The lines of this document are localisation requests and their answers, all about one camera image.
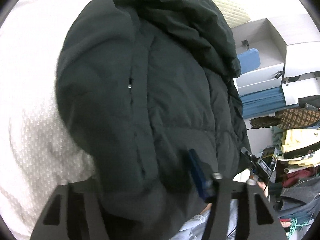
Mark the blue pad in box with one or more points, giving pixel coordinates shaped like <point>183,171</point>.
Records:
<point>250,59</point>

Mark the person's right hand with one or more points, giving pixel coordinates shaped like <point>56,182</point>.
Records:
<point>261,184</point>

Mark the blue folded fabric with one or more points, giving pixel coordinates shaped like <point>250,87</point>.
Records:
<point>263,102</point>

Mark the pale yellow folded garment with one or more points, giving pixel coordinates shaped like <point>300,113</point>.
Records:
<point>294,139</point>

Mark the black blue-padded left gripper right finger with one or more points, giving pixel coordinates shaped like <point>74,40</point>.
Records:
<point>239,210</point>

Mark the brown houndstooth garment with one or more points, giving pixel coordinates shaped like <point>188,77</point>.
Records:
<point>287,119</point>

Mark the black puffer jacket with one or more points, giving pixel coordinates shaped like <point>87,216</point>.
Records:
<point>139,83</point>

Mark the white knit blanket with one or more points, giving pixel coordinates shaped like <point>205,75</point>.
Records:
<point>37,152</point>

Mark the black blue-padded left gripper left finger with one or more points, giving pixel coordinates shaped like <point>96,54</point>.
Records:
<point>72,212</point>

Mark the grey denim garment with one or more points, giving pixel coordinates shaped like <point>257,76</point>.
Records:
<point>302,199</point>

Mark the cream quilted headboard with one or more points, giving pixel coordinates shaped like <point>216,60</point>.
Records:
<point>233,14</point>

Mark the dark red garment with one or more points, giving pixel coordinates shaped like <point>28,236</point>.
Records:
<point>292,178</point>

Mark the white open box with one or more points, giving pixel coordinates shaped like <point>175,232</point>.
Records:
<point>289,56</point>

